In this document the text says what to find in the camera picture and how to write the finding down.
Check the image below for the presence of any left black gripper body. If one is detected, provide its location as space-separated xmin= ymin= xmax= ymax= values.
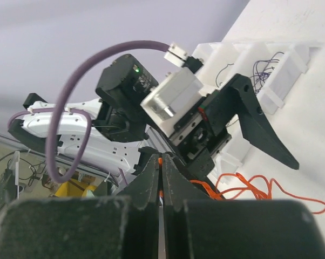
xmin=168 ymin=90 xmax=233 ymax=173

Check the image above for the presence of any white compartment tray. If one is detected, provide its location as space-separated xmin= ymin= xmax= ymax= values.
xmin=193 ymin=42 xmax=321 ymax=181

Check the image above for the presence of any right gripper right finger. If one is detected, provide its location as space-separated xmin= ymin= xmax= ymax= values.
xmin=161 ymin=154 xmax=325 ymax=258

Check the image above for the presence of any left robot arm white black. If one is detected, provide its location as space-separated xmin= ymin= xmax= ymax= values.
xmin=52 ymin=53 xmax=300 ymax=181

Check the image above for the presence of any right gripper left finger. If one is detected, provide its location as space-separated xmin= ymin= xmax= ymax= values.
xmin=0 ymin=154 xmax=159 ymax=258

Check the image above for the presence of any purple wire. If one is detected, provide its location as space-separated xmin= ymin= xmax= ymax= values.
xmin=251 ymin=51 xmax=285 ymax=95

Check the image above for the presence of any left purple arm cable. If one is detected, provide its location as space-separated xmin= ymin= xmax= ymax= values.
xmin=7 ymin=39 xmax=170 ymax=183

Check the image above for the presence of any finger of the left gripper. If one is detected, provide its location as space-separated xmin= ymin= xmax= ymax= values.
xmin=227 ymin=73 xmax=299 ymax=170

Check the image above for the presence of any orange wire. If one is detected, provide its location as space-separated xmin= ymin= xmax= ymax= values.
xmin=157 ymin=157 xmax=325 ymax=215

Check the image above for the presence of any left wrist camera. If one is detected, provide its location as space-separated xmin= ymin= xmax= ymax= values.
xmin=139 ymin=40 xmax=206 ymax=135

